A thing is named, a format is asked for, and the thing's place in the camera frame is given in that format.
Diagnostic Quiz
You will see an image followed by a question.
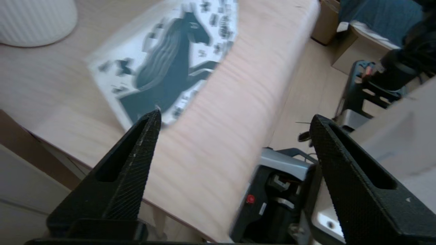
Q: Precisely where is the blue bed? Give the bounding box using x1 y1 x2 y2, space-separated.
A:
339 0 424 46

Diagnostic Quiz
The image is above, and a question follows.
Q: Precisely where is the white ribbed ceramic mug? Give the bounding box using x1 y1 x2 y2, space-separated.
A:
0 0 78 47

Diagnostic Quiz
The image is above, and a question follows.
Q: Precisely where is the white horse-print zipper pouch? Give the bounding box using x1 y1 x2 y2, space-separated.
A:
85 0 239 131

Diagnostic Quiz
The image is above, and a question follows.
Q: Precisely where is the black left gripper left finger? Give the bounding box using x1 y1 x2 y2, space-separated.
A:
47 110 162 236

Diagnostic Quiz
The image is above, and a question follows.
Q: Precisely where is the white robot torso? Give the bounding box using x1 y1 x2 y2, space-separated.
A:
313 77 436 245

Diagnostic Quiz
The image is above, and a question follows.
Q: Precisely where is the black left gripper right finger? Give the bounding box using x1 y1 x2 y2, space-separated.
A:
309 114 436 245

